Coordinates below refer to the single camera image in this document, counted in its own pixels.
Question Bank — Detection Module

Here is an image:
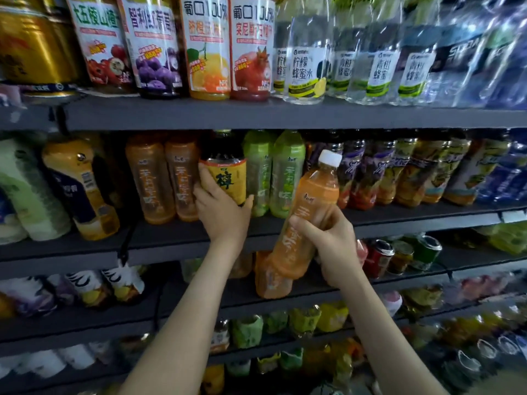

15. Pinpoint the red label metal tin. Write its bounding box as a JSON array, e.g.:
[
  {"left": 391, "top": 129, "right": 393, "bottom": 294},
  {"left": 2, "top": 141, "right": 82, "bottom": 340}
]
[{"left": 362, "top": 238, "right": 397, "bottom": 281}]

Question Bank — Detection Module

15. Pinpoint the brushstroke bottle purple fruit print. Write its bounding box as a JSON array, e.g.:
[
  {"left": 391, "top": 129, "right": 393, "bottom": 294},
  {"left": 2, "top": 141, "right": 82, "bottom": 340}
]
[{"left": 0, "top": 275, "right": 59, "bottom": 318}]

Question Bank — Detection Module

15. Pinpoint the row of small white bottles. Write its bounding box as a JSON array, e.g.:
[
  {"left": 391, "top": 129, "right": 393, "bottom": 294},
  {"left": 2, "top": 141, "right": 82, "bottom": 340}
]
[{"left": 0, "top": 340, "right": 118, "bottom": 380}]

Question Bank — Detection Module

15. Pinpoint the orange juice bottle white cap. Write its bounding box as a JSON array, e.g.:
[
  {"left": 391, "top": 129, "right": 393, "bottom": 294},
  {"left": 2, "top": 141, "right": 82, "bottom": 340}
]
[{"left": 178, "top": 0, "right": 234, "bottom": 103}]

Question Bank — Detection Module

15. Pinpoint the red fruit juice bottle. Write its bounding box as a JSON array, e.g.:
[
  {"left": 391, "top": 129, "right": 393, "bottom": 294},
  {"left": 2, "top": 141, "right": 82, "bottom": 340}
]
[{"left": 228, "top": 0, "right": 278, "bottom": 103}]

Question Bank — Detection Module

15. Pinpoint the purple label fruit drink bottle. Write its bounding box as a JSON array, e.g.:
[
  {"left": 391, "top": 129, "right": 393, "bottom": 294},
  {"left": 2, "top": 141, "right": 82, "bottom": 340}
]
[
  {"left": 335, "top": 132, "right": 368, "bottom": 211},
  {"left": 349, "top": 133, "right": 397, "bottom": 213}
]

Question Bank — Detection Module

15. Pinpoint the orange brown label bottle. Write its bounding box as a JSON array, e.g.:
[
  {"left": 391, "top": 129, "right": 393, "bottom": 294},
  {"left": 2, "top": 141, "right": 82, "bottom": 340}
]
[{"left": 444, "top": 134, "right": 512, "bottom": 207}]

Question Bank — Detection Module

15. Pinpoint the person's left hand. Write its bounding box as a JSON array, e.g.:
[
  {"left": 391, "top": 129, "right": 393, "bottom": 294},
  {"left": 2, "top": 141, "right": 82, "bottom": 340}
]
[{"left": 193, "top": 164, "right": 255, "bottom": 254}]

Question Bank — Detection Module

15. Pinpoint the gold lid metal tin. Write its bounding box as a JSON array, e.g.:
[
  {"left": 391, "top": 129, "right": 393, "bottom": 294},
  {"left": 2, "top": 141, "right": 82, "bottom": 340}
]
[{"left": 388, "top": 239, "right": 416, "bottom": 275}]

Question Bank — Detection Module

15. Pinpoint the orange squat drink bottle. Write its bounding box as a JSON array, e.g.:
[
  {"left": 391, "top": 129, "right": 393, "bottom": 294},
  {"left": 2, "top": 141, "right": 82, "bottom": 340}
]
[{"left": 253, "top": 251, "right": 294, "bottom": 300}]

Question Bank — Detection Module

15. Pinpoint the dark grey metal shelf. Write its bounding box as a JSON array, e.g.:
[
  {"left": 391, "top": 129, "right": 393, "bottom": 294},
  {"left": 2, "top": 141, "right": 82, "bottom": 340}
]
[{"left": 0, "top": 94, "right": 527, "bottom": 395}]

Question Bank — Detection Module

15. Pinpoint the person's right hand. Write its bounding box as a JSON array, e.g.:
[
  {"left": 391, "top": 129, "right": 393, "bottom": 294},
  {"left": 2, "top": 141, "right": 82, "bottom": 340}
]
[{"left": 288, "top": 205, "right": 368, "bottom": 290}]

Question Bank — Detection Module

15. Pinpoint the amber tea bottle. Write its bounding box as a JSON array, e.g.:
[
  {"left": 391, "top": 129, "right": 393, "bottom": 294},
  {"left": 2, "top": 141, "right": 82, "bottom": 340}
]
[
  {"left": 269, "top": 149, "right": 344, "bottom": 281},
  {"left": 164, "top": 134, "right": 204, "bottom": 224},
  {"left": 124, "top": 134, "right": 177, "bottom": 226}
]

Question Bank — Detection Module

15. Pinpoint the stack of gold Red Bull cans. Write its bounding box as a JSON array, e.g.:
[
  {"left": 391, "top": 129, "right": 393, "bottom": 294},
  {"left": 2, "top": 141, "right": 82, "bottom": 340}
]
[{"left": 0, "top": 0, "right": 84, "bottom": 100}]

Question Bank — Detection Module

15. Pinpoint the small green drink can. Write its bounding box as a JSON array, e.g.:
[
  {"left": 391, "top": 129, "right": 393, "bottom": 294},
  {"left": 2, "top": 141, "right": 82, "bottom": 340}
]
[{"left": 408, "top": 233, "right": 445, "bottom": 273}]

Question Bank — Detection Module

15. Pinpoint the white green label bottle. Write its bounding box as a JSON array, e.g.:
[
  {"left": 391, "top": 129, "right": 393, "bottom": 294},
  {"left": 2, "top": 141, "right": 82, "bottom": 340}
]
[{"left": 0, "top": 137, "right": 74, "bottom": 242}]

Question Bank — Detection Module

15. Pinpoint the person's left forearm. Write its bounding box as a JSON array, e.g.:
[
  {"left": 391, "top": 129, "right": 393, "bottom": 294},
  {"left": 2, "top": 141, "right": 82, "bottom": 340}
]
[{"left": 117, "top": 245, "right": 242, "bottom": 395}]

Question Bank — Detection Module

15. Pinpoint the row of dark blue sports bottles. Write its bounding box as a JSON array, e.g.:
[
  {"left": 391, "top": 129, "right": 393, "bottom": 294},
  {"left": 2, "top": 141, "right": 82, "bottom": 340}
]
[{"left": 476, "top": 131, "right": 527, "bottom": 207}]

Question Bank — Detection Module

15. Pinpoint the dark bottle yellow label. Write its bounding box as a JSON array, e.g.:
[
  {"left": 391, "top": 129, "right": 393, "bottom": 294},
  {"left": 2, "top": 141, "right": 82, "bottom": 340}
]
[{"left": 199, "top": 131, "right": 249, "bottom": 207}]

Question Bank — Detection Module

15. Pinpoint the pink squat drink bottle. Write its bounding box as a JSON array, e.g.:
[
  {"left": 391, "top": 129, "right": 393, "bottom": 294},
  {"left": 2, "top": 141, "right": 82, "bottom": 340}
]
[{"left": 354, "top": 238, "right": 370, "bottom": 269}]

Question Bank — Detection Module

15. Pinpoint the person's right forearm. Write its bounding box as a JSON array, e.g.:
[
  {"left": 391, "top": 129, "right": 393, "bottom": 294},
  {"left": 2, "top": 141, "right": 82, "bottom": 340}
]
[{"left": 328, "top": 271, "right": 451, "bottom": 395}]

